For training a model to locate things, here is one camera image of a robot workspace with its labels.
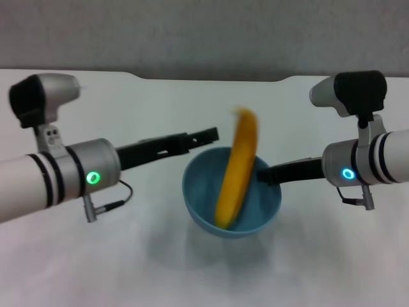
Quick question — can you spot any blue plastic bowl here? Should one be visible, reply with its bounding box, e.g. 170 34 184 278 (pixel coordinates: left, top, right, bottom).
181 146 283 240

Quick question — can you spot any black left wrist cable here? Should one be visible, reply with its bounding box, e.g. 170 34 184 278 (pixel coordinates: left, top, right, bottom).
83 179 134 223

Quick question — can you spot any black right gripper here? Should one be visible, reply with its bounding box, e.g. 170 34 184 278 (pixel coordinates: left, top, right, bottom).
256 157 325 187

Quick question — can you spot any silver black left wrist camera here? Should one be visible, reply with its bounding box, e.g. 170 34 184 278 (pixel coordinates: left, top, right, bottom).
8 73 81 154

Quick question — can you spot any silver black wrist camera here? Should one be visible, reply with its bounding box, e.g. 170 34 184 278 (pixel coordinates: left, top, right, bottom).
8 73 81 154
309 70 389 145

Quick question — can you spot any yellow banana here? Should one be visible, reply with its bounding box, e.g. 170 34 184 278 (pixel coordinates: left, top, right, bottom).
214 106 259 230

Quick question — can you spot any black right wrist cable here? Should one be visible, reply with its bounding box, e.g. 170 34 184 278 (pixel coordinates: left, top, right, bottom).
335 183 375 212

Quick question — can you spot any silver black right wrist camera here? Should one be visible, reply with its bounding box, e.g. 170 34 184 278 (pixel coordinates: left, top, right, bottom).
309 70 389 145

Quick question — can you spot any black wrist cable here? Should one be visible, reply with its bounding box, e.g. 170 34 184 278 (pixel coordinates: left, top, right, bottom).
83 179 134 223
335 183 375 212

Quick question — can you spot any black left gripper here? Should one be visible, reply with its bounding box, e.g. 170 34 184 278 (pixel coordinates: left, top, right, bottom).
116 127 220 172

